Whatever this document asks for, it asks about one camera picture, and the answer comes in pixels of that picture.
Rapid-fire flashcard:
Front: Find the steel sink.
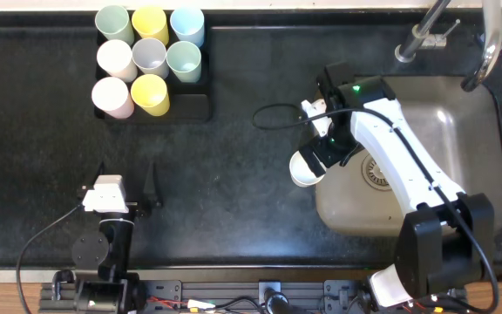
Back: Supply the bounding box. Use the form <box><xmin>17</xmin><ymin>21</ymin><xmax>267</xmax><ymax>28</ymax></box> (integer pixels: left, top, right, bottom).
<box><xmin>313</xmin><ymin>74</ymin><xmax>502</xmax><ymax>239</ymax></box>

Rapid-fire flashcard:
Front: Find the mounting rail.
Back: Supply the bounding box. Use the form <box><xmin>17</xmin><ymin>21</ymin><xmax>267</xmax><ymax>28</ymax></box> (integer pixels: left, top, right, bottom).
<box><xmin>39</xmin><ymin>270</ymin><xmax>470</xmax><ymax>314</ymax></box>

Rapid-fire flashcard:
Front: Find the white cup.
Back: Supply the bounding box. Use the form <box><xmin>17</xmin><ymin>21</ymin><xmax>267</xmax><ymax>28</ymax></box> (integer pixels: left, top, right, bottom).
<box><xmin>288</xmin><ymin>150</ymin><xmax>322</xmax><ymax>188</ymax></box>
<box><xmin>96</xmin><ymin>38</ymin><xmax>139</xmax><ymax>83</ymax></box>

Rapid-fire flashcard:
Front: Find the pink cup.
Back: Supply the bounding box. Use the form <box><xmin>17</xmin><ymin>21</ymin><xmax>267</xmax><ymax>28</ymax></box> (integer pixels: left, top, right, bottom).
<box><xmin>91</xmin><ymin>76</ymin><xmax>135</xmax><ymax>120</ymax></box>

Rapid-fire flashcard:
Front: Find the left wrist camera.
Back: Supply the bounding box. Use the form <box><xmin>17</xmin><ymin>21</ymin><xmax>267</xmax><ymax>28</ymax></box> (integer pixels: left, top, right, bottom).
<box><xmin>81</xmin><ymin>174</ymin><xmax>130</xmax><ymax>215</ymax></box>

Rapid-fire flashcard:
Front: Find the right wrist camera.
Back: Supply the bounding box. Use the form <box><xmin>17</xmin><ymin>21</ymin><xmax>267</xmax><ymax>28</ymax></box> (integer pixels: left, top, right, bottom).
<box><xmin>301</xmin><ymin>99</ymin><xmax>334</xmax><ymax>139</ymax></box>

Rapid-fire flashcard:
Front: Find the grey cup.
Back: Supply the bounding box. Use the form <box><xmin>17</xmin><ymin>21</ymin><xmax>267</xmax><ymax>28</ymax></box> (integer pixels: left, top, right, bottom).
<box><xmin>131</xmin><ymin>38</ymin><xmax>170</xmax><ymax>79</ymax></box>

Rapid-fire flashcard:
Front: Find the yellow cup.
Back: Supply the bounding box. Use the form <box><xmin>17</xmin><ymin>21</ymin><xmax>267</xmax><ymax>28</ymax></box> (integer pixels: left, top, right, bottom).
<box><xmin>130</xmin><ymin>73</ymin><xmax>171</xmax><ymax>118</ymax></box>
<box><xmin>131</xmin><ymin>5</ymin><xmax>170</xmax><ymax>47</ymax></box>

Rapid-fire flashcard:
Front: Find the steel tap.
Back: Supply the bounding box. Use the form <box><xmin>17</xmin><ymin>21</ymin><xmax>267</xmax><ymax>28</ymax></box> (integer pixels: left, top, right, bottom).
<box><xmin>393</xmin><ymin>0</ymin><xmax>502</xmax><ymax>93</ymax></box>

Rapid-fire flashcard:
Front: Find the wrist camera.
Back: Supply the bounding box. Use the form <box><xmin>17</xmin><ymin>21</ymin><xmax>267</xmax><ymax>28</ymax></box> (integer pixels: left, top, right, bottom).
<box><xmin>81</xmin><ymin>174</ymin><xmax>130</xmax><ymax>215</ymax></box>
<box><xmin>301</xmin><ymin>99</ymin><xmax>334</xmax><ymax>139</ymax></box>

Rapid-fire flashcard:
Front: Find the black tray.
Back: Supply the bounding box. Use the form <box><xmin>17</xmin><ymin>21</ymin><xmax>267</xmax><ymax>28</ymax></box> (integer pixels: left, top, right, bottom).
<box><xmin>93</xmin><ymin>25</ymin><xmax>212</xmax><ymax>123</ymax></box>

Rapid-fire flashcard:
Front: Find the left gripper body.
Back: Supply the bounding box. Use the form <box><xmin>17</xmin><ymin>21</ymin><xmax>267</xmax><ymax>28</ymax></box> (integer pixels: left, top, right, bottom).
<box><xmin>125</xmin><ymin>199</ymin><xmax>153</xmax><ymax>217</ymax></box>

